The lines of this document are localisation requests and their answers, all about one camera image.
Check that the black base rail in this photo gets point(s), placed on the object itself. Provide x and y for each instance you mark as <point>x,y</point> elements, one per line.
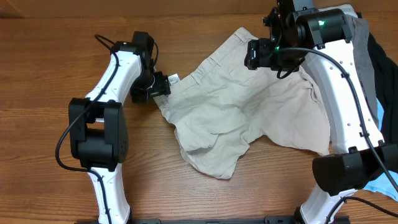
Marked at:
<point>217,221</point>

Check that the light blue garment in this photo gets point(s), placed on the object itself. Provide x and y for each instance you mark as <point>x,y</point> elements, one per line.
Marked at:
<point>381,184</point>

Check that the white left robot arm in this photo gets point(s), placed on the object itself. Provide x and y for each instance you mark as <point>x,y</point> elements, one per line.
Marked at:
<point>97,127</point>

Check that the black garment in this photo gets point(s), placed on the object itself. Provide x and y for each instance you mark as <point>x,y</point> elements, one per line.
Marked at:
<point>385,75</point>

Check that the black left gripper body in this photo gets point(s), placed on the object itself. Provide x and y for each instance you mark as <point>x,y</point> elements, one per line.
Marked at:
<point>150,84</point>

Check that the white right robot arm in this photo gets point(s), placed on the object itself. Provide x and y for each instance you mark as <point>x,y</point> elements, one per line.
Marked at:
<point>321,42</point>

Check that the beige khaki shorts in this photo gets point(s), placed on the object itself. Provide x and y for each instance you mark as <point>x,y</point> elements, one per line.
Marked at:
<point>222,107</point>

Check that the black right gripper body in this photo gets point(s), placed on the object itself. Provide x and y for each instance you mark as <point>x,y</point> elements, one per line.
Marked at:
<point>267,55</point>

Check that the grey shorts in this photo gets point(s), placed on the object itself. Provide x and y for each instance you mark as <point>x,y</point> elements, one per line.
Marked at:
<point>363,64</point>

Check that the white speckled garment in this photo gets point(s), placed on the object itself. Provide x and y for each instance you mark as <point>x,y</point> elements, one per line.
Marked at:
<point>346,8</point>

